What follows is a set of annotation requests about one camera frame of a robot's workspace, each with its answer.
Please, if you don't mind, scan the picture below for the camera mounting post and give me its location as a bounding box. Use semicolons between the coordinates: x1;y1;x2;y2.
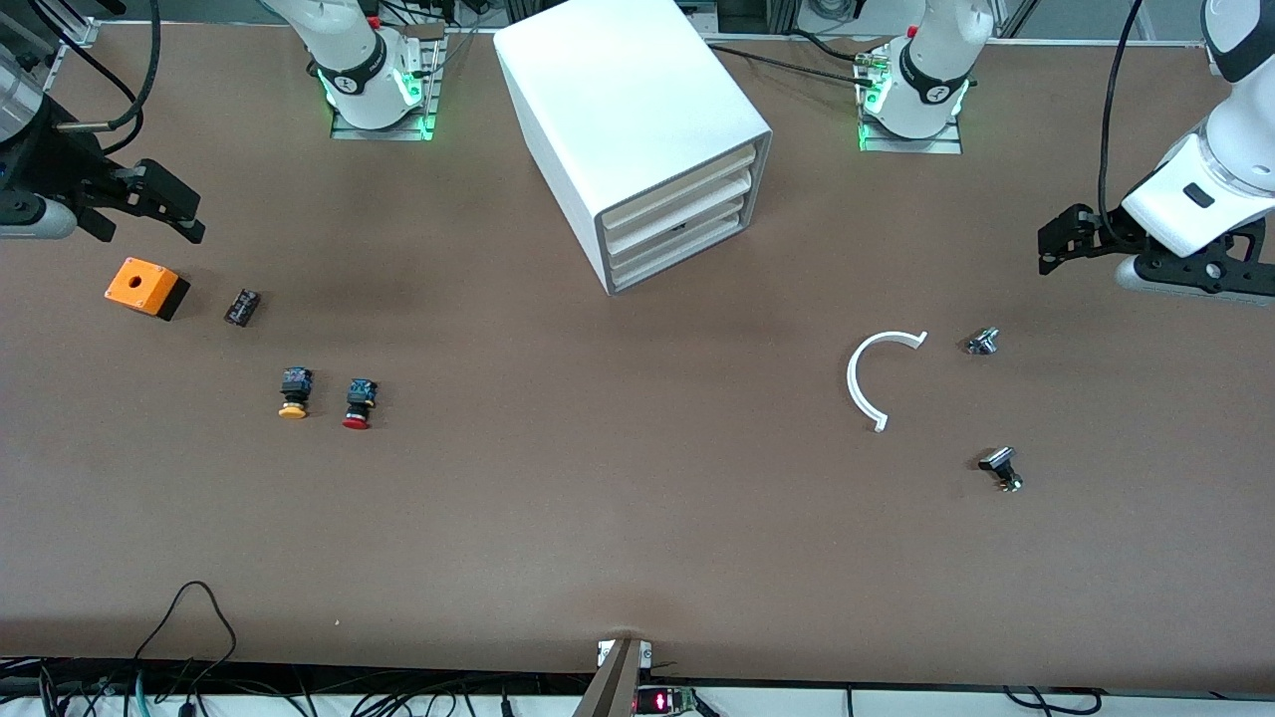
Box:
573;637;654;717

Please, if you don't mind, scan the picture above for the red push button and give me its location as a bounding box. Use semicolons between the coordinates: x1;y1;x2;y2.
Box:
342;378;379;430

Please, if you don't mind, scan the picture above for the white curved plastic arc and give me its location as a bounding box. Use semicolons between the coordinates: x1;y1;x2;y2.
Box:
847;331;929;433

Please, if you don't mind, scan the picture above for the black looped cable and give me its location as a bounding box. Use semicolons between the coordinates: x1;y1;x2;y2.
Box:
134;581;240;690

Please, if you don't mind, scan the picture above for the device with red display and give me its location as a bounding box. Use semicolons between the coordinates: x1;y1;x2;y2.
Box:
637;685;700;717

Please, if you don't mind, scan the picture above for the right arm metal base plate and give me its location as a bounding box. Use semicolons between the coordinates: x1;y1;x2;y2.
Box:
330;25;445;141

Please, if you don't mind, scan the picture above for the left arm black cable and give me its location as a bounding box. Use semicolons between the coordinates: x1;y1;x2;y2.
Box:
1096;0;1147;245

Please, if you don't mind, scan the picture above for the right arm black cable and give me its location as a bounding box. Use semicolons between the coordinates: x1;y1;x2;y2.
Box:
30;0;165;157

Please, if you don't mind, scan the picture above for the yellow push button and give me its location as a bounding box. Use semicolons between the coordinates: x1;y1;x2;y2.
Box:
278;367;314;420

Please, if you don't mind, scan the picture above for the black and silver switch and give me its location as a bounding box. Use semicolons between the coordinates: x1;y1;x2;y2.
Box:
978;447;1024;493

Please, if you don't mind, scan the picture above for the black cables to arm base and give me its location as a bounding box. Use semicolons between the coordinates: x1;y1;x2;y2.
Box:
702;28;883;91

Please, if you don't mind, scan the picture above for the cream plastic drawer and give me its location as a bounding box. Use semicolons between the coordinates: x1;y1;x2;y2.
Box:
608;183;756;277
604;145;758;240
610;202;754;292
606;164;758;258

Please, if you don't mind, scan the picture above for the white drawer cabinet housing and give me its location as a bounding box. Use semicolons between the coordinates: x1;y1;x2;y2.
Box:
493;0;773;297

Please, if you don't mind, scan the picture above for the orange button enclosure box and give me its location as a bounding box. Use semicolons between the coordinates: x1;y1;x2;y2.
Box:
104;257;191;322

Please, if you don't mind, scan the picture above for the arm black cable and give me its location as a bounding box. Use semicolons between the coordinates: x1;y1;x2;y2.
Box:
1096;0;1147;245
30;0;165;157

